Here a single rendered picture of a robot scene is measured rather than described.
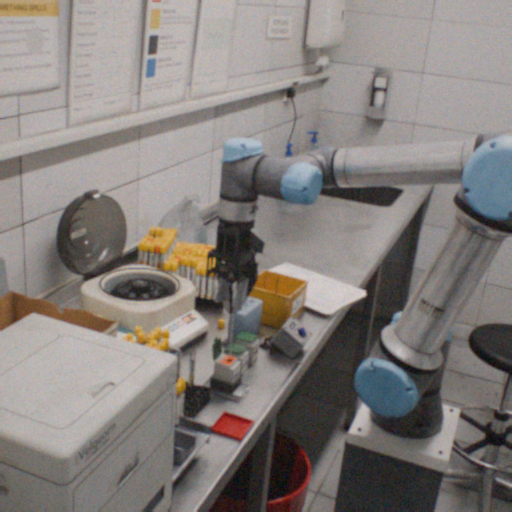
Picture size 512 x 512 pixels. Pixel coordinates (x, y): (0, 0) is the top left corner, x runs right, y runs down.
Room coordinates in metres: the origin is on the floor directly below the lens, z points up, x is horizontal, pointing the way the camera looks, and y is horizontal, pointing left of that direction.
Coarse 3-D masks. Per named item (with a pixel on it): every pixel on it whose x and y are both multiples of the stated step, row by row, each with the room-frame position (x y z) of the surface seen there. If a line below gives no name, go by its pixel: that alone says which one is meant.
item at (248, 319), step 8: (248, 304) 1.51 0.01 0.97; (256, 304) 1.52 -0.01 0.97; (240, 312) 1.46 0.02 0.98; (248, 312) 1.47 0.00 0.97; (256, 312) 1.51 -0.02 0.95; (240, 320) 1.46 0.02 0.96; (248, 320) 1.48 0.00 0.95; (256, 320) 1.52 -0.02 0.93; (240, 328) 1.46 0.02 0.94; (248, 328) 1.48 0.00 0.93; (256, 328) 1.52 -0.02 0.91; (256, 336) 1.52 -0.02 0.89; (264, 336) 1.54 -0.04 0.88; (224, 344) 1.47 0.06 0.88
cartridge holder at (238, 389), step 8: (240, 376) 1.28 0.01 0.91; (208, 384) 1.27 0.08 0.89; (216, 384) 1.26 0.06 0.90; (224, 384) 1.25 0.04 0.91; (232, 384) 1.24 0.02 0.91; (240, 384) 1.28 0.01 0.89; (216, 392) 1.25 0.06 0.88; (224, 392) 1.25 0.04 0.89; (232, 392) 1.24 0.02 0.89; (240, 392) 1.25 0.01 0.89
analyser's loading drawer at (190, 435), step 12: (180, 420) 1.07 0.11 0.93; (192, 420) 1.07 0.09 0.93; (180, 432) 1.02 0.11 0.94; (192, 432) 1.06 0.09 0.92; (204, 432) 1.06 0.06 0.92; (180, 444) 1.01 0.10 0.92; (192, 444) 1.01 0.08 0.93; (204, 444) 1.03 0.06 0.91; (180, 456) 0.96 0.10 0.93; (192, 456) 0.99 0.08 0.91; (180, 468) 0.95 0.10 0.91
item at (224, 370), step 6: (222, 354) 1.30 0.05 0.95; (216, 360) 1.27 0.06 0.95; (222, 360) 1.27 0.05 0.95; (228, 360) 1.28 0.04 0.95; (234, 360) 1.27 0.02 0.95; (216, 366) 1.26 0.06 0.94; (222, 366) 1.26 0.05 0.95; (228, 366) 1.25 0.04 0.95; (234, 366) 1.26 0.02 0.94; (216, 372) 1.26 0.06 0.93; (222, 372) 1.26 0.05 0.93; (228, 372) 1.25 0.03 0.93; (234, 372) 1.25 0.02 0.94; (216, 378) 1.26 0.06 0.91; (222, 378) 1.26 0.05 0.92; (228, 378) 1.25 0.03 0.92; (234, 378) 1.26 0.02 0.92
